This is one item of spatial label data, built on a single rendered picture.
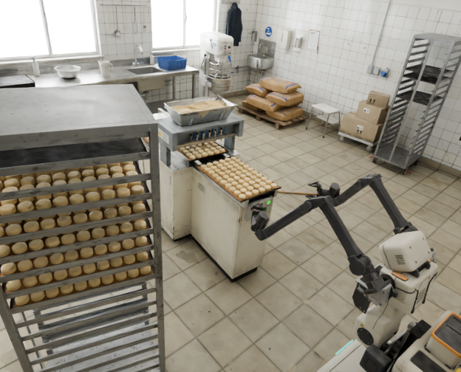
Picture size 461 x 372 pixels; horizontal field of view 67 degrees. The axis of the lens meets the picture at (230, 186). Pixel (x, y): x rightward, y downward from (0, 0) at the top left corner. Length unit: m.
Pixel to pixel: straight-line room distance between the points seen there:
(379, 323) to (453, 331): 0.34
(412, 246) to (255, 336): 1.42
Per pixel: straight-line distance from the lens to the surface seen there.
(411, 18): 6.07
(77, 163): 1.30
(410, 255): 1.86
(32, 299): 1.73
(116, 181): 1.35
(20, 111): 1.41
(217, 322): 2.85
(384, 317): 2.15
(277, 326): 2.89
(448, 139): 6.00
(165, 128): 2.87
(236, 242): 2.74
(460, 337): 2.09
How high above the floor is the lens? 2.28
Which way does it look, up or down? 32 degrees down
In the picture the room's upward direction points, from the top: 5 degrees clockwise
